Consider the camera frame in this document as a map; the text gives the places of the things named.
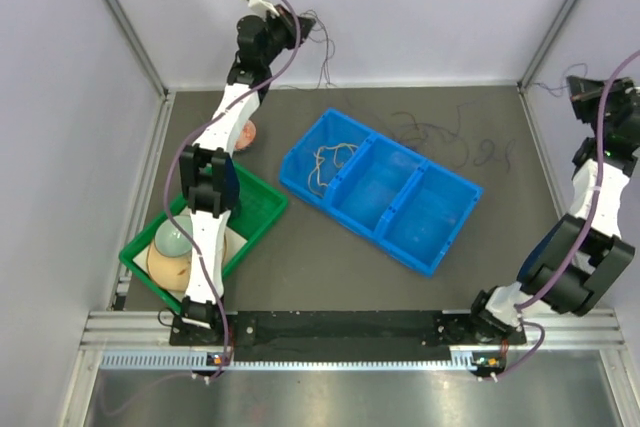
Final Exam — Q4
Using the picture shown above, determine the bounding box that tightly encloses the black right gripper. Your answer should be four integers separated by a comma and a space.
562, 76, 632, 139

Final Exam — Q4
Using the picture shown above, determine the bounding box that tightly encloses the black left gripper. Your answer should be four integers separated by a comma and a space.
260, 3, 316, 66

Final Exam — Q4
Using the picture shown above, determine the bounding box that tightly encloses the brown thin cable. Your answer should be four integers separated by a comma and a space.
299, 9, 337, 91

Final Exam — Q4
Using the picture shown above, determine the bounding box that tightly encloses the yellow thin cable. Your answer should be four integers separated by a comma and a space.
307, 142, 359, 197

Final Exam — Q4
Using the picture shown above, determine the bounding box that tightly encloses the purple thin cable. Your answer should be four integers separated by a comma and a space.
344, 63, 589, 171

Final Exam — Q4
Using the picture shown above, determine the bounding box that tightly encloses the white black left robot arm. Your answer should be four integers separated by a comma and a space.
178, 4, 316, 344

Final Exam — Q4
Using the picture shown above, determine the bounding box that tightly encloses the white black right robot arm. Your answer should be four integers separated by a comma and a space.
466, 76, 639, 343

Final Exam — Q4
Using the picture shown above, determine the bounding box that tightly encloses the green plastic tray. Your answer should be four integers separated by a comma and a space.
119, 164, 288, 313

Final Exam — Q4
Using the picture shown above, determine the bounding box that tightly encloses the blue three-compartment bin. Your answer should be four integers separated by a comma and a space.
279, 109, 483, 277

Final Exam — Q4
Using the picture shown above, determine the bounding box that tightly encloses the pale green glass bowl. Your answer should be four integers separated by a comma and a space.
154, 215, 193, 258

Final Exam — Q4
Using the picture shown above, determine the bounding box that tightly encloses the tan wooden plate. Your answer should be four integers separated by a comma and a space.
147, 229, 231, 292

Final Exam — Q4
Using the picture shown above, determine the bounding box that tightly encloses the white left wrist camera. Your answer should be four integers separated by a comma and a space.
242, 0, 280, 19

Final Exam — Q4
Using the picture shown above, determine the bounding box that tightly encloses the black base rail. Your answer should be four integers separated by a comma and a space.
168, 310, 527, 362

